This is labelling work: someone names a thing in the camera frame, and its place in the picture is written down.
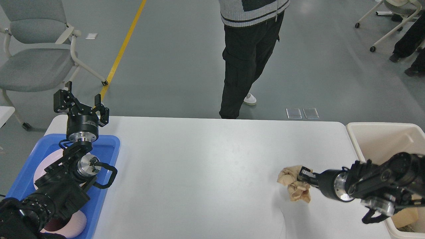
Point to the clear floor plate left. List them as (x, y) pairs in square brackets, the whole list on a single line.
[(294, 113)]

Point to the person in black trousers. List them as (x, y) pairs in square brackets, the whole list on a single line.
[(251, 30)]

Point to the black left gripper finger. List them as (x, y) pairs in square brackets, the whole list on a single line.
[(103, 111), (65, 102)]

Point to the brown paper bag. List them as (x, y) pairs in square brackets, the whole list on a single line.
[(412, 218)]

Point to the clear floor plate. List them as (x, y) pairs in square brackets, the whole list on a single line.
[(311, 113), (294, 113)]

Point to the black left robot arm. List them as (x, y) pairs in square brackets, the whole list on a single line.
[(62, 190)]

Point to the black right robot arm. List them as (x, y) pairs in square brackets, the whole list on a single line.
[(384, 189)]

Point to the brown paper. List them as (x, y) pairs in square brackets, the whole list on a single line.
[(288, 177)]

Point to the grey office chair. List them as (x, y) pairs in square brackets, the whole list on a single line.
[(38, 69)]

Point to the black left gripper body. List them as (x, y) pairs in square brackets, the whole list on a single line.
[(82, 127)]

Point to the beige plastic bin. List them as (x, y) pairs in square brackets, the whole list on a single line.
[(379, 141)]

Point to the clear floor plate right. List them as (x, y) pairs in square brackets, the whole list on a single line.
[(311, 113)]

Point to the white side table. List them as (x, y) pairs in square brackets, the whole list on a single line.
[(5, 113)]

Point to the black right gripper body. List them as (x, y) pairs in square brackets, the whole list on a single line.
[(332, 184)]

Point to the pink mug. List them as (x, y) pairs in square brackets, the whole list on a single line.
[(69, 228)]

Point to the pink plate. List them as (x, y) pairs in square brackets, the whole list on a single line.
[(48, 160)]

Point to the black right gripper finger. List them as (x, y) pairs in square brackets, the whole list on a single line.
[(303, 182), (307, 174)]

